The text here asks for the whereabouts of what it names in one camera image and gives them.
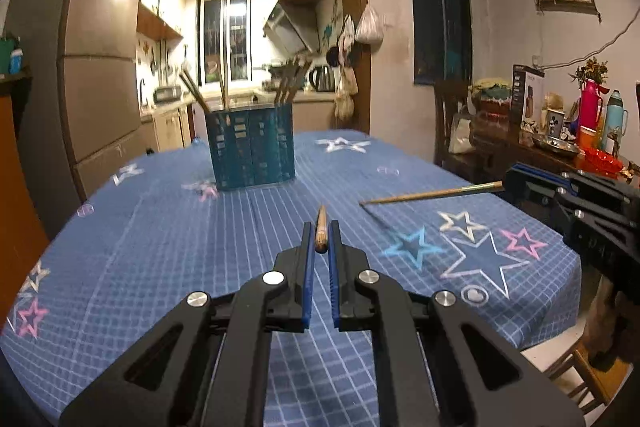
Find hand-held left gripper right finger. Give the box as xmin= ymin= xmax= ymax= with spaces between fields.
xmin=328 ymin=219 xmax=586 ymax=427

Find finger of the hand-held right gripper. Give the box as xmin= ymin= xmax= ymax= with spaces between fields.
xmin=512 ymin=163 xmax=640 ymax=204
xmin=501 ymin=169 xmax=577 ymax=219

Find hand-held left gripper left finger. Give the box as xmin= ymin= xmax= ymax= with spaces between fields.
xmin=59 ymin=221 xmax=317 ymax=427

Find blue slotted metal utensil holder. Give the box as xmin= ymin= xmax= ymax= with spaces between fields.
xmin=204 ymin=102 xmax=297 ymax=192

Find metal bowl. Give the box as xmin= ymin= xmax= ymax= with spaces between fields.
xmin=532 ymin=135 xmax=581 ymax=156

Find dark wooden sideboard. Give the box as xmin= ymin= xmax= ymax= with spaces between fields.
xmin=469 ymin=117 xmax=640 ymax=195

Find white printed mug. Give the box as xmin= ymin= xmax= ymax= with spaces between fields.
xmin=544 ymin=108 xmax=566 ymax=138

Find red tray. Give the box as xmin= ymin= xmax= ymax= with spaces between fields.
xmin=579 ymin=146 xmax=627 ymax=174

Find red thermos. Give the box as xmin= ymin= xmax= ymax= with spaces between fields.
xmin=576 ymin=79 xmax=611 ymax=148

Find black appliance box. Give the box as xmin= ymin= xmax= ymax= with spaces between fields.
xmin=509 ymin=64 xmax=546 ymax=124

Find white bag on chair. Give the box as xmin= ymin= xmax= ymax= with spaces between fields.
xmin=447 ymin=111 xmax=476 ymax=156

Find teal thermos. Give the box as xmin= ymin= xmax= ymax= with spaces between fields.
xmin=599 ymin=89 xmax=629 ymax=154

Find dried flower bunch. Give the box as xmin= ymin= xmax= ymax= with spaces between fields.
xmin=571 ymin=56 xmax=609 ymax=91

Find dark wooden chair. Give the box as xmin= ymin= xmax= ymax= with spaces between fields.
xmin=433 ymin=78 xmax=477 ymax=168

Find wooden stool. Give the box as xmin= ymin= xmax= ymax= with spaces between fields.
xmin=544 ymin=335 xmax=619 ymax=416

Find blue grid star tablecloth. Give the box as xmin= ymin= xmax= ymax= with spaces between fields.
xmin=0 ymin=129 xmax=583 ymax=427

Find dark window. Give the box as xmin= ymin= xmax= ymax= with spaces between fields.
xmin=407 ymin=0 xmax=474 ymax=86

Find electric kettle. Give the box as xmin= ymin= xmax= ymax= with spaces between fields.
xmin=308 ymin=64 xmax=335 ymax=92

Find kitchen base cabinets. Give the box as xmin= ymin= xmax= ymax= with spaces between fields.
xmin=141 ymin=89 xmax=347 ymax=154

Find hanging cloth bags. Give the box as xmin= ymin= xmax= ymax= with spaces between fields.
xmin=335 ymin=13 xmax=359 ymax=118

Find white plastic bag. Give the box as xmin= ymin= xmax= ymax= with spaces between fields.
xmin=354 ymin=1 xmax=386 ymax=44

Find countertop grey appliance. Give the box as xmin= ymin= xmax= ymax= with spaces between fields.
xmin=152 ymin=85 xmax=184 ymax=104

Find steel range hood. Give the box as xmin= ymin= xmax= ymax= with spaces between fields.
xmin=262 ymin=1 xmax=322 ymax=56

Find kitchen window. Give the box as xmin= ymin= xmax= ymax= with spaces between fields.
xmin=197 ymin=0 xmax=254 ymax=86

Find steel refrigerator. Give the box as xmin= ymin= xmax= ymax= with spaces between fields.
xmin=10 ymin=0 xmax=149 ymax=229

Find orange wooden cabinet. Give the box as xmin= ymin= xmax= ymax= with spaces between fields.
xmin=0 ymin=76 xmax=52 ymax=325

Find white wall cable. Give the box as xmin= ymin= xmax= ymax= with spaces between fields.
xmin=541 ymin=13 xmax=640 ymax=71

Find blue flower wall sticker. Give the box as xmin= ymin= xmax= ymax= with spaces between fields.
xmin=321 ymin=0 xmax=346 ymax=50

